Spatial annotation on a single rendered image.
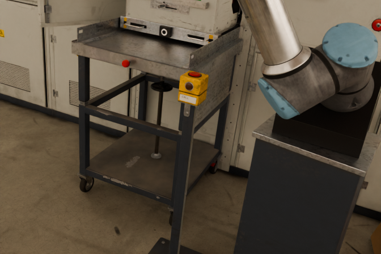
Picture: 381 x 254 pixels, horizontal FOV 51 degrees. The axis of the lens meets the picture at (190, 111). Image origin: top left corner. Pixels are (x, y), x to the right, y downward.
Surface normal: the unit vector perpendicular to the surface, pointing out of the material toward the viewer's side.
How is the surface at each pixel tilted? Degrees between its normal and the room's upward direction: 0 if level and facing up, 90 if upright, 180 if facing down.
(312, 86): 78
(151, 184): 0
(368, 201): 90
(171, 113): 90
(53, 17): 90
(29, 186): 0
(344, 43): 40
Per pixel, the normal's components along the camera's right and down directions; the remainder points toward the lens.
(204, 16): -0.40, 0.34
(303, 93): 0.14, 0.36
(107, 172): 0.11, -0.91
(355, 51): -0.17, -0.47
